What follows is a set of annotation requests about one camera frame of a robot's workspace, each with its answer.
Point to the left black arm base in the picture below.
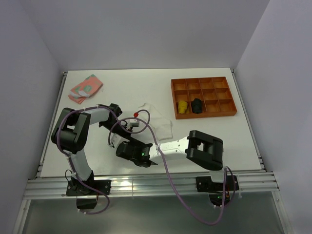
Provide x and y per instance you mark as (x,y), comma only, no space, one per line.
(88,193)

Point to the pink green patterned socks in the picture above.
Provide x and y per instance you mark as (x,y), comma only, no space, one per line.
(85,89)

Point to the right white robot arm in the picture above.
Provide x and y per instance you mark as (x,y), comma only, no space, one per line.
(202,149)

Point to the white sock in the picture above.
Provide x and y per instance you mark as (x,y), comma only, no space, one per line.
(162,127)

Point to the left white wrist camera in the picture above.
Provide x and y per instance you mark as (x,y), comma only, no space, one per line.
(134,123)

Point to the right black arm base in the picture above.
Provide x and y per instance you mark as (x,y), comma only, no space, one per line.
(204,184)

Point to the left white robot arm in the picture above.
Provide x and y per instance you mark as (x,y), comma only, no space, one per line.
(71,131)

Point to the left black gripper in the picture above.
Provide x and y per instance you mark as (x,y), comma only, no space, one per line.
(126,131)

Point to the orange compartment tray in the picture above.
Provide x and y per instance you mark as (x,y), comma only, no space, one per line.
(214,93)

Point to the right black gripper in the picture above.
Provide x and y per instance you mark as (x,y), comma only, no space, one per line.
(132,144)

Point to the black rolled sock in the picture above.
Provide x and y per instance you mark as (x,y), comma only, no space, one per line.
(196,106)

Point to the yellow rolled sock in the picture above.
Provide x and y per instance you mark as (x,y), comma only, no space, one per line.
(183,107)

